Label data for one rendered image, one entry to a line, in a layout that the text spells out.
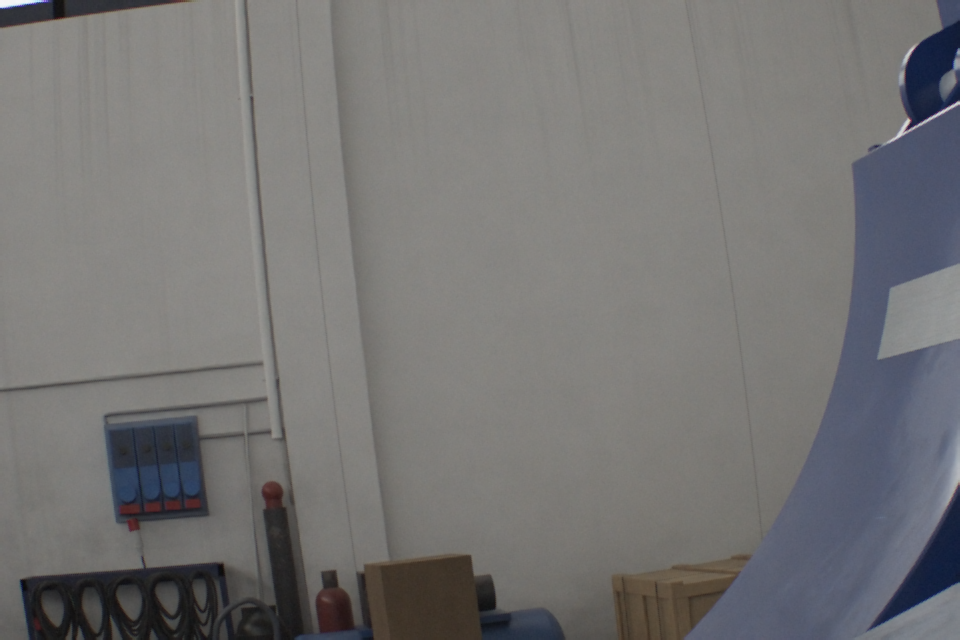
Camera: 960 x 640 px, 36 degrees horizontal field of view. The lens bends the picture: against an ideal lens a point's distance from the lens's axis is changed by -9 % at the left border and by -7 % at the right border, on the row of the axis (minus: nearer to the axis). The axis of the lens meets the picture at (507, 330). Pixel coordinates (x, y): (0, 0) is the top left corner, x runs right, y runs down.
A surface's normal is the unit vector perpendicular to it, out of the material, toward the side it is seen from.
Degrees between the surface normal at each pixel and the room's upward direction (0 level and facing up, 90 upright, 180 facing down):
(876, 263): 75
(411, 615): 90
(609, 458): 90
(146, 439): 90
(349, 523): 90
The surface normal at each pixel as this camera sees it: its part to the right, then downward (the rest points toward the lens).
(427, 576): 0.30, -0.13
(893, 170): -0.98, -0.02
